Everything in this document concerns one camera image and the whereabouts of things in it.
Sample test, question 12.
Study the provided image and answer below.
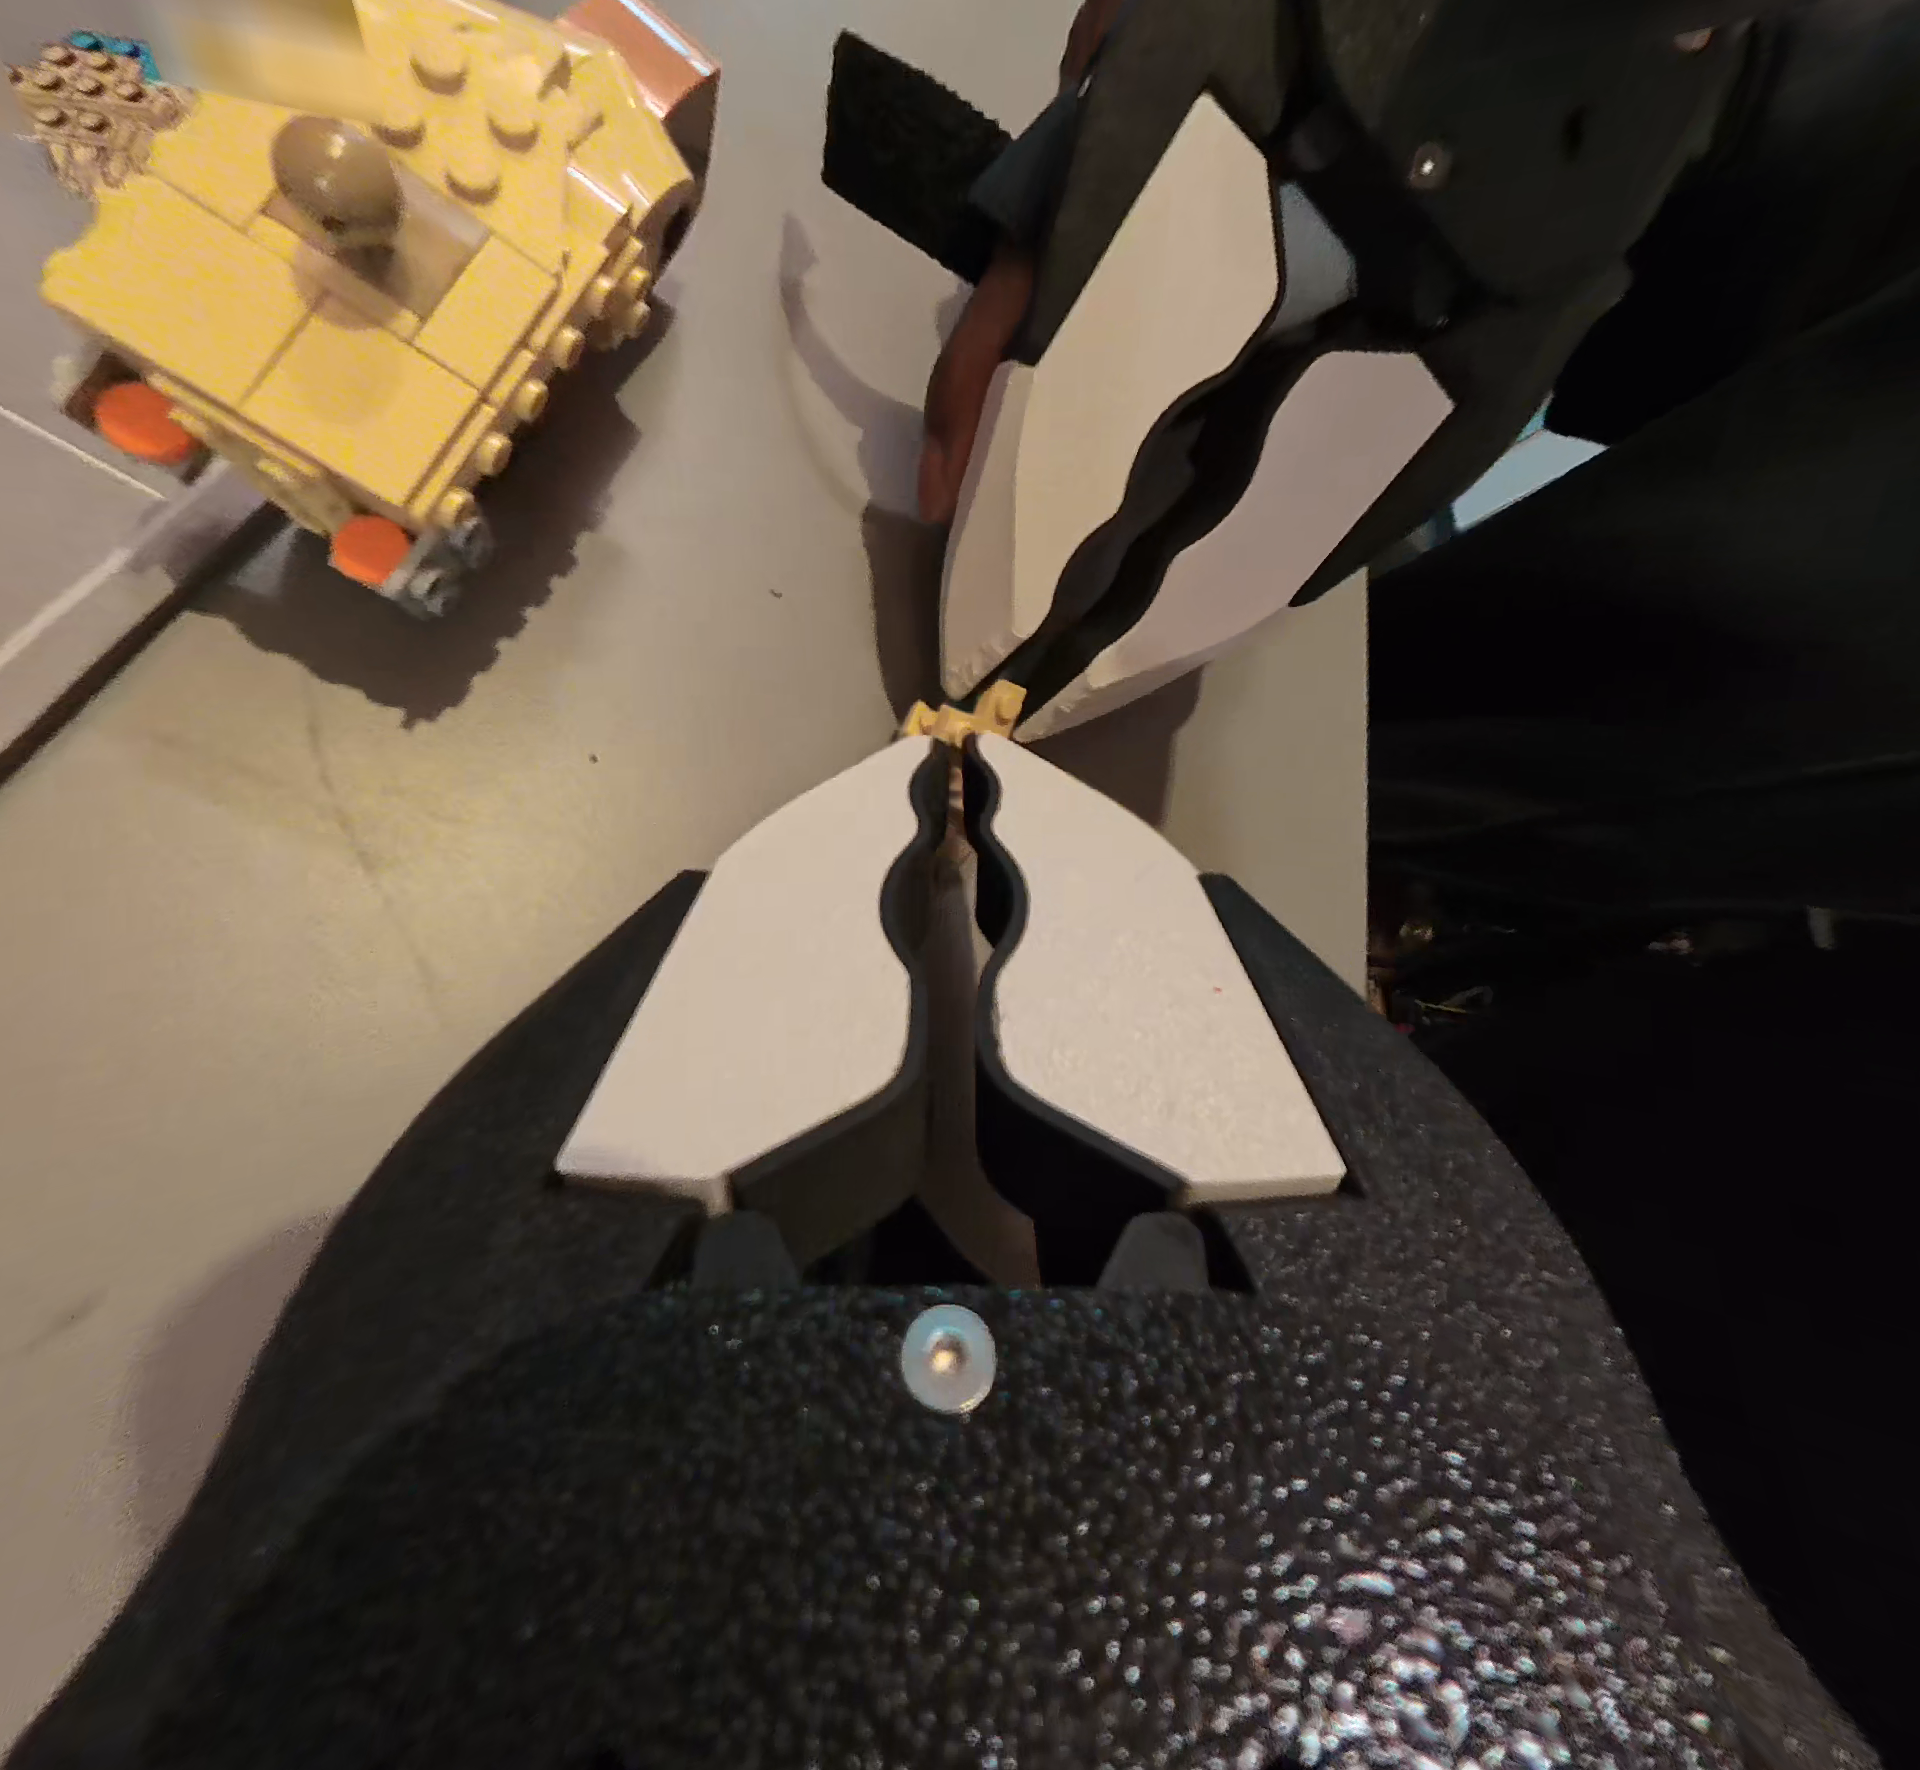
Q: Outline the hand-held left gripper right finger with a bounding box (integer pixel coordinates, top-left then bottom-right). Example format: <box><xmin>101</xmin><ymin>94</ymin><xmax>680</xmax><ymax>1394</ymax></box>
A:
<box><xmin>961</xmin><ymin>733</ymin><xmax>1347</xmax><ymax>1213</ymax></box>

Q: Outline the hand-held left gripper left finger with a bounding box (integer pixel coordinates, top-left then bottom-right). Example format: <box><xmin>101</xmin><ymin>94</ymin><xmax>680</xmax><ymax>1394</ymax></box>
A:
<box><xmin>555</xmin><ymin>739</ymin><xmax>939</xmax><ymax>1213</ymax></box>

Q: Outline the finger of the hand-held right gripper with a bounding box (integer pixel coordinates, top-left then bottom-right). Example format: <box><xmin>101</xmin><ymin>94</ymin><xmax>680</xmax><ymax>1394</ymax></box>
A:
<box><xmin>938</xmin><ymin>87</ymin><xmax>1287</xmax><ymax>707</ymax></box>
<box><xmin>1019</xmin><ymin>347</ymin><xmax>1456</xmax><ymax>736</ymax></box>

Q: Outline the person's right forearm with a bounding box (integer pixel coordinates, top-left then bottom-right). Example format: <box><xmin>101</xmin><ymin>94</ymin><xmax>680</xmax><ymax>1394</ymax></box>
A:
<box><xmin>1545</xmin><ymin>0</ymin><xmax>1920</xmax><ymax>453</ymax></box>

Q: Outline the light grey desk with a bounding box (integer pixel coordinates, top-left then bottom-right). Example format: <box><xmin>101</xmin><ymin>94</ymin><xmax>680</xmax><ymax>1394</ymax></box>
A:
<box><xmin>0</xmin><ymin>0</ymin><xmax>1374</xmax><ymax>1740</ymax></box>

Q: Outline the person's right hand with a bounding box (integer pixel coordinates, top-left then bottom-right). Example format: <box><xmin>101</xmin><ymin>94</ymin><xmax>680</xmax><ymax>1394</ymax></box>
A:
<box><xmin>916</xmin><ymin>0</ymin><xmax>1201</xmax><ymax>528</ymax></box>

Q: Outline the colourful printed packaging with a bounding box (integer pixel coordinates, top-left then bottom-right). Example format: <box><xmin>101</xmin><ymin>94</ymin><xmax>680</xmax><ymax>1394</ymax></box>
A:
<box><xmin>1372</xmin><ymin>900</ymin><xmax>1505</xmax><ymax>1041</ymax></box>

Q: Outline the black bag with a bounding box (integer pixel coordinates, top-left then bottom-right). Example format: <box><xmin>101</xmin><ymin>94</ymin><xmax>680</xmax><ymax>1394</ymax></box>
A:
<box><xmin>1367</xmin><ymin>568</ymin><xmax>1920</xmax><ymax>1770</ymax></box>

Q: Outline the tan and brown brick model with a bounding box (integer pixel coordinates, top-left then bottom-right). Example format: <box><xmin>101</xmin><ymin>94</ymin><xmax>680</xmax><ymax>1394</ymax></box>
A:
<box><xmin>38</xmin><ymin>0</ymin><xmax>722</xmax><ymax>627</ymax></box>

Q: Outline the grey building instruction booklet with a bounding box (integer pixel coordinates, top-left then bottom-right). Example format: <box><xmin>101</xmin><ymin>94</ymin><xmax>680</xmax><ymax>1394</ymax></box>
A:
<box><xmin>0</xmin><ymin>0</ymin><xmax>292</xmax><ymax>758</ymax></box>

